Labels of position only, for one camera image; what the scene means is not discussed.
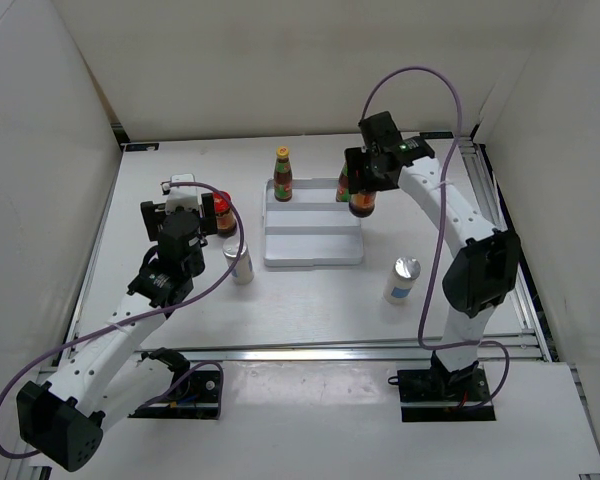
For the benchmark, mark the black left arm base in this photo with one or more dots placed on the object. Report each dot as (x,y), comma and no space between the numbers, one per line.
(198,397)

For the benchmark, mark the white shaker bottle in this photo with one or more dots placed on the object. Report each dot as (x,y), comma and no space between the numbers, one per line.
(402,278)
(237,254)

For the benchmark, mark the right black corner bracket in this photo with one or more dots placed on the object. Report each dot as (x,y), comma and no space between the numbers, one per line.
(437,135)

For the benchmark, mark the right white shaker bottle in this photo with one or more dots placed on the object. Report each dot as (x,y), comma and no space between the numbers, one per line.
(402,278)

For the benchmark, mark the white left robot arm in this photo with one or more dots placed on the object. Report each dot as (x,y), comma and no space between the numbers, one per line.
(66,416)

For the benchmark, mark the aluminium rail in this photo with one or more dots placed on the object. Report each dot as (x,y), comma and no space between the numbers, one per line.
(366,351)
(516,322)

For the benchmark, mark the aluminium right rail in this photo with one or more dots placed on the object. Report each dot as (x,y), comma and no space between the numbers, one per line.
(516,322)

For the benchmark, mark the black corner bracket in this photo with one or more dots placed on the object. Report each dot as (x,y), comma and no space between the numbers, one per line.
(437,135)
(141,147)

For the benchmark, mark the left white shaker bottle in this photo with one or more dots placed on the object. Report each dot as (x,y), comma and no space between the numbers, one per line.
(237,254)

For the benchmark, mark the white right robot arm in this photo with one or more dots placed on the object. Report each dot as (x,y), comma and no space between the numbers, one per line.
(475,263)

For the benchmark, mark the left black corner bracket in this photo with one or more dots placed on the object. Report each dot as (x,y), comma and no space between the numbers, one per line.
(141,147)

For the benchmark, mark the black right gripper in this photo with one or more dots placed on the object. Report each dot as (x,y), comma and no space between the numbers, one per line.
(356,158)

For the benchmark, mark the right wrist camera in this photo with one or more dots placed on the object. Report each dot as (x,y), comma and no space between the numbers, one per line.
(379,130)

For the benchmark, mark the tall sauce bottle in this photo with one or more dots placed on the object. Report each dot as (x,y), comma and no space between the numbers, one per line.
(342,192)
(283,177)

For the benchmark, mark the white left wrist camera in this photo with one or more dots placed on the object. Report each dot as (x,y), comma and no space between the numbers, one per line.
(180,197)

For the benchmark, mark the aluminium front rail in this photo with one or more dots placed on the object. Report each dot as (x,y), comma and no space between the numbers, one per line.
(366,351)

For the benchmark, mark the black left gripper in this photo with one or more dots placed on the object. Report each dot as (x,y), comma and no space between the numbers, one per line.
(153,215)

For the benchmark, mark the white tiered organizer tray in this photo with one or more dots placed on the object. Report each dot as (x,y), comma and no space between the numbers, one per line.
(311,230)

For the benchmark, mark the red-lid sauce jar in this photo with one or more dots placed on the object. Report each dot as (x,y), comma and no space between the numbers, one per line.
(362,204)
(225,218)

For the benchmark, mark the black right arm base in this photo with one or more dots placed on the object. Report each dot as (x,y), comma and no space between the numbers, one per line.
(422,401)

